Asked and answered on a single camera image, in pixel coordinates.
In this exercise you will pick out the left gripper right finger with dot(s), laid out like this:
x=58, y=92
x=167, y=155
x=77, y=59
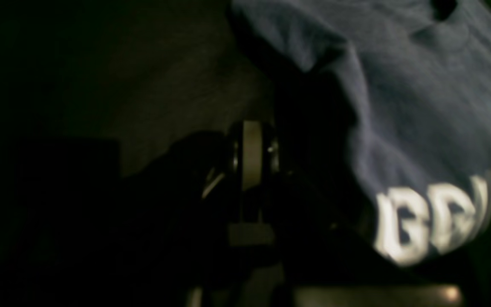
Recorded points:
x=328, y=263

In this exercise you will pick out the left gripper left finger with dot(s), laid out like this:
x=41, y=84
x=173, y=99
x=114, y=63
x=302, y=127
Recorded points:
x=80, y=234

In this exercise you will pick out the blue-grey t-shirt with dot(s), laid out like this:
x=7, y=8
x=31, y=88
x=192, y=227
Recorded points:
x=386, y=104

